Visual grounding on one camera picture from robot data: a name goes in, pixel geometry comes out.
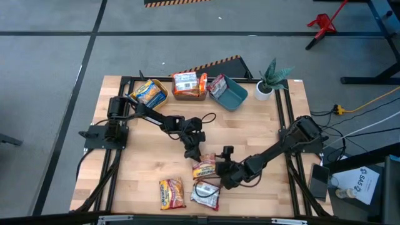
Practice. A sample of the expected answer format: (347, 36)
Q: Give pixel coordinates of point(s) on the black hazard striped ramp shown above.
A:
(231, 68)

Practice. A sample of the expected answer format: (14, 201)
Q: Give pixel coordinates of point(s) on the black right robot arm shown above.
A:
(275, 150)

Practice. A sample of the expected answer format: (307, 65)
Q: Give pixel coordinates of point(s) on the grey translucent plastic bin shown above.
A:
(187, 98)

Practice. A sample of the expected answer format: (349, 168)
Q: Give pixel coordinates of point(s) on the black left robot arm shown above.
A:
(156, 118)

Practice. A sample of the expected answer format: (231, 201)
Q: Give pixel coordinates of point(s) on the clear plastic bottle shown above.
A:
(345, 193)

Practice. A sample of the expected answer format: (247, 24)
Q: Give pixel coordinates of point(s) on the yellow plastic bin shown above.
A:
(162, 86)

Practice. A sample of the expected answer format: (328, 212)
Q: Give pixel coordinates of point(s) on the teal plastic bin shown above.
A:
(232, 98)

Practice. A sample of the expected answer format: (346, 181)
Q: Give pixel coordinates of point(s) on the orange Maruchan noodle pack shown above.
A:
(203, 83)
(186, 82)
(187, 93)

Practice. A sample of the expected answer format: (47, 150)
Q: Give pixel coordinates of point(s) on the dark side table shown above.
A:
(350, 212)

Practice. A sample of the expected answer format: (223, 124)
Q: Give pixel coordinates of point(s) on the black crossbeam silver brackets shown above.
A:
(203, 220)

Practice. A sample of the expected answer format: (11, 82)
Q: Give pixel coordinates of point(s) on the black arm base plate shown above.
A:
(283, 144)
(93, 140)

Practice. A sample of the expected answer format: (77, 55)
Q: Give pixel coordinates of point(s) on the black aluminium table frame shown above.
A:
(125, 78)

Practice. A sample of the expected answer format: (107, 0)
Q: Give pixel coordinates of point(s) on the red Maruchan noodle pack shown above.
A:
(204, 167)
(204, 197)
(217, 87)
(171, 193)

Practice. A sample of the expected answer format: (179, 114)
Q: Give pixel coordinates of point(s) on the black desk frame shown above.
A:
(359, 80)

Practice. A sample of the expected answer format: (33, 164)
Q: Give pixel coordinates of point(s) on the red floor stand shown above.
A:
(323, 23)

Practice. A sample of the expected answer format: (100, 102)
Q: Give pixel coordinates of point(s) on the white plant pot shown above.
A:
(261, 93)

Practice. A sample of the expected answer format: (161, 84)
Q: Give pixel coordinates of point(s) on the black hazard striped mat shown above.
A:
(162, 2)

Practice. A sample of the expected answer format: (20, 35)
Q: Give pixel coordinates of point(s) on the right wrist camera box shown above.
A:
(228, 150)

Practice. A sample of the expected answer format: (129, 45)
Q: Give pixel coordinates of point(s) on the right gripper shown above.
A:
(229, 175)

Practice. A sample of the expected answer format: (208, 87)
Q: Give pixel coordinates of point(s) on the white printed paper sheet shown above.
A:
(365, 184)

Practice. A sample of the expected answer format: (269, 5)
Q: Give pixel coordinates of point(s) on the black smartphone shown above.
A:
(318, 181)

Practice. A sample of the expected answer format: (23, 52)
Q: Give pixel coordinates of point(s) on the grey furniture leg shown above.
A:
(9, 139)

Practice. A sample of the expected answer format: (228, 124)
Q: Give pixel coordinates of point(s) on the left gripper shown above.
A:
(193, 140)

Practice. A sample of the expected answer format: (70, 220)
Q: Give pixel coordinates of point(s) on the green potted plant leaves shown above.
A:
(272, 78)

